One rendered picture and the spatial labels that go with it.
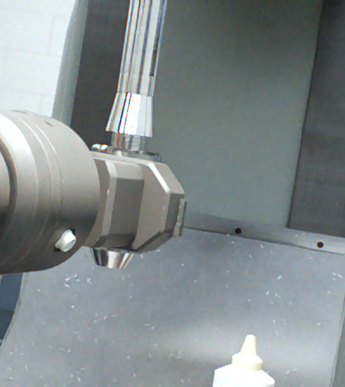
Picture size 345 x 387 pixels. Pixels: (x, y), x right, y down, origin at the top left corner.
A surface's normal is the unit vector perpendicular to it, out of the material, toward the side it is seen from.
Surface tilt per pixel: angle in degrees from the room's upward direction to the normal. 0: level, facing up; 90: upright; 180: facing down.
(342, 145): 90
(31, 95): 90
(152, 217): 90
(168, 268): 64
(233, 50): 90
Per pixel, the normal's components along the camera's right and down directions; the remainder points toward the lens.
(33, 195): 0.37, 0.04
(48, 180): 0.91, -0.12
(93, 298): -0.11, -0.42
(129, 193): 0.90, 0.16
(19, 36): -0.18, 0.02
